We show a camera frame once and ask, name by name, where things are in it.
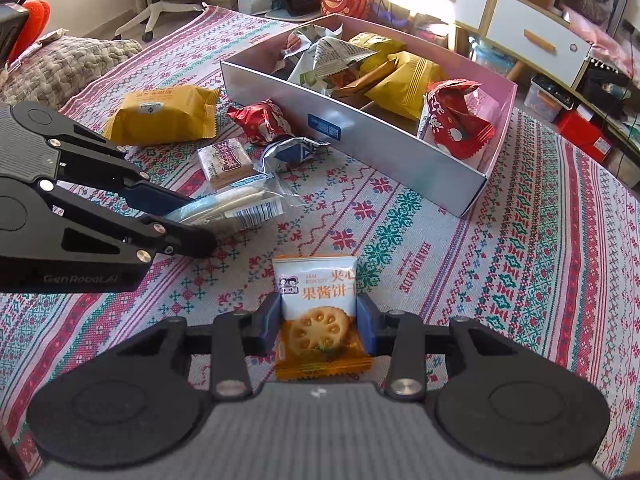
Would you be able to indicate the silver blue snack packet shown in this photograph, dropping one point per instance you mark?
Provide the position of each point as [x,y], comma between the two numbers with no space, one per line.
[292,152]

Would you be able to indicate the knitted beige cushion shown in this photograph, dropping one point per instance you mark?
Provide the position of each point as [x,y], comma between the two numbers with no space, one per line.
[75,65]

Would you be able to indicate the orange snack packet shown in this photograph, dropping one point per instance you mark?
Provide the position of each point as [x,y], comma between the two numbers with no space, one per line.
[362,82]

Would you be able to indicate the small yellow snack packet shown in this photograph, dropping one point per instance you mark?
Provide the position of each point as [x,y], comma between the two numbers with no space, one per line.
[370,42]

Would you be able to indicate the clear white pastry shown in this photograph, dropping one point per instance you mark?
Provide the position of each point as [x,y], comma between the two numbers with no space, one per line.
[250,205]

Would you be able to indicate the newsprint triangular packet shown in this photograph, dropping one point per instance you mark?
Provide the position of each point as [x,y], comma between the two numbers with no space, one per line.
[335,57]

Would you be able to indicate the clear packet brown square cake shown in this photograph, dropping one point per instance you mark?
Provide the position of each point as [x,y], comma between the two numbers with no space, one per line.
[225,162]

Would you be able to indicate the silver pink cardboard box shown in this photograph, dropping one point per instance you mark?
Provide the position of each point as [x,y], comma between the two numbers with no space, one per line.
[400,165]

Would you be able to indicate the orange red cloth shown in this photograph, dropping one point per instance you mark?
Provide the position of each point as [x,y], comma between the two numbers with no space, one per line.
[36,15]

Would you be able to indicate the patterned woven tablecloth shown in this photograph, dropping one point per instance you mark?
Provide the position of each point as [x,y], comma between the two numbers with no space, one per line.
[500,270]

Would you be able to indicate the red packet white print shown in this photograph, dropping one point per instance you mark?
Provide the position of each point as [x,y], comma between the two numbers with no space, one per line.
[447,115]

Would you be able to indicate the large yellow snack packet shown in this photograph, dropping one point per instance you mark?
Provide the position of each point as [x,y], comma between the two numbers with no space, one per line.
[160,115]

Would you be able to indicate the yellow ridged snack packet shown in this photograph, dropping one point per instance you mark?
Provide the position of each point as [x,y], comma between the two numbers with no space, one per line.
[405,85]

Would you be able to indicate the wooden cabinet white drawers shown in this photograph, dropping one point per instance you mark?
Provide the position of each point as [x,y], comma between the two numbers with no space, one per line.
[530,35]

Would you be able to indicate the pink cloth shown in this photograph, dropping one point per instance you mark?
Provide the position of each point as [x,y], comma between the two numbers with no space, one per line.
[600,40]

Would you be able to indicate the clear storage box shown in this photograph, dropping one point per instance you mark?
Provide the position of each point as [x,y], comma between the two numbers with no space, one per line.
[550,97]

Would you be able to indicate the plain red snack packet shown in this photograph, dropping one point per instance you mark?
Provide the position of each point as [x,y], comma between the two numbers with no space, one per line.
[260,122]

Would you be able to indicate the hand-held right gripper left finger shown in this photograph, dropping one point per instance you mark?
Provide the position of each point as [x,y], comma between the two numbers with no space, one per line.
[270,325]

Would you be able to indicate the red box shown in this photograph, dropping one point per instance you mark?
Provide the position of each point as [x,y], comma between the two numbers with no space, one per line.
[585,135]

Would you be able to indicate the white green snack packet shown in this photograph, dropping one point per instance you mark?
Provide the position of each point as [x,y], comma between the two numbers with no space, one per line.
[305,40]

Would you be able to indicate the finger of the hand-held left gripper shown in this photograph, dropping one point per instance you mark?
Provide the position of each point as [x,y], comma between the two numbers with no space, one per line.
[190,245]
[155,195]

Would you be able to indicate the orange white biscuit packet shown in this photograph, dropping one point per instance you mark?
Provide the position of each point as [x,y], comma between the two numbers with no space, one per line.
[315,310]

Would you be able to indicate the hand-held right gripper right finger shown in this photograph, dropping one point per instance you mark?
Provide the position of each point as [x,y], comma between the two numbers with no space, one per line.
[367,327]

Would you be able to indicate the black device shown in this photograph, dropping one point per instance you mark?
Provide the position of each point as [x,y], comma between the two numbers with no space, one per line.
[605,82]

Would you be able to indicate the blue water jug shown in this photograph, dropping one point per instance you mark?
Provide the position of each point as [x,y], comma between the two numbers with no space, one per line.
[492,57]

